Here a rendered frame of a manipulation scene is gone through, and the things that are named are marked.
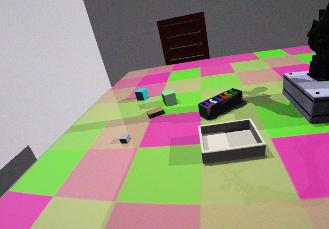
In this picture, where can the teal cube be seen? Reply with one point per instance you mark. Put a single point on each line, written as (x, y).
(141, 94)

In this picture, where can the green cube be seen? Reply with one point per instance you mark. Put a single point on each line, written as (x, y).
(169, 97)

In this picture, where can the tan flat block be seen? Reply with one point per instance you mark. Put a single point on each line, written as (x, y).
(155, 112)

